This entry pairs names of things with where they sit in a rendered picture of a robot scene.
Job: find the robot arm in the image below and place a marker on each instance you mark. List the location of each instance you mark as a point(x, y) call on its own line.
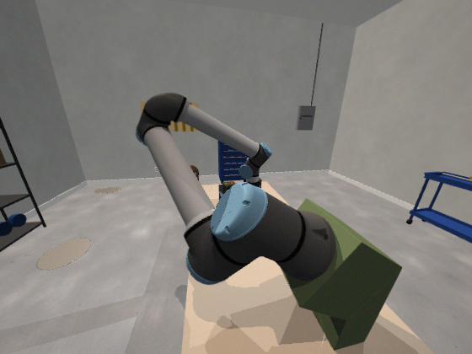
point(253, 222)

